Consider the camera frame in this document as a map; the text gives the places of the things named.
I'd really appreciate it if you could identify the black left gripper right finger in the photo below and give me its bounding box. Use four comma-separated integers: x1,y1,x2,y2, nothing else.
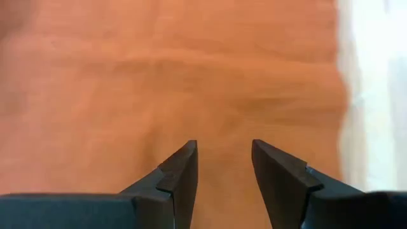
252,139,407,229

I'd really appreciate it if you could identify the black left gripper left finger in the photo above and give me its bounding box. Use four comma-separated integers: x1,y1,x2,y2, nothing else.
0,139,198,229

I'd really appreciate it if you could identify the orange cloth towel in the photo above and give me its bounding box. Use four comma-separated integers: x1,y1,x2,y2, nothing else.
0,0,349,229

